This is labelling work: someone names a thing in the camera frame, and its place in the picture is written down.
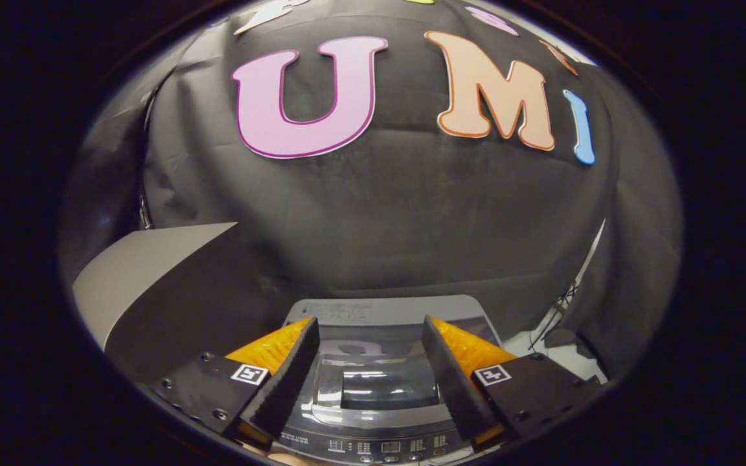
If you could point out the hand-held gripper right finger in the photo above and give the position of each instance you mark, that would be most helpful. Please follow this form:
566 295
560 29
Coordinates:
454 388

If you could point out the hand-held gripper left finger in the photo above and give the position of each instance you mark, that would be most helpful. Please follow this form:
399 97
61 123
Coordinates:
289 388

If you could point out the dark washing machine lid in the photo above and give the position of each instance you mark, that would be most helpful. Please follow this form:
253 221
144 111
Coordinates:
373 382

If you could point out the grey washing machine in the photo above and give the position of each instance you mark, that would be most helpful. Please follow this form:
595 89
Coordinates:
379 309

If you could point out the dark cabinet with cream door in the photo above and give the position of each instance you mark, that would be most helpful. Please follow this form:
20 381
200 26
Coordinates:
140 272

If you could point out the black backdrop cloth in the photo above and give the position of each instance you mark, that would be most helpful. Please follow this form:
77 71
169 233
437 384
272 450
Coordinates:
399 207

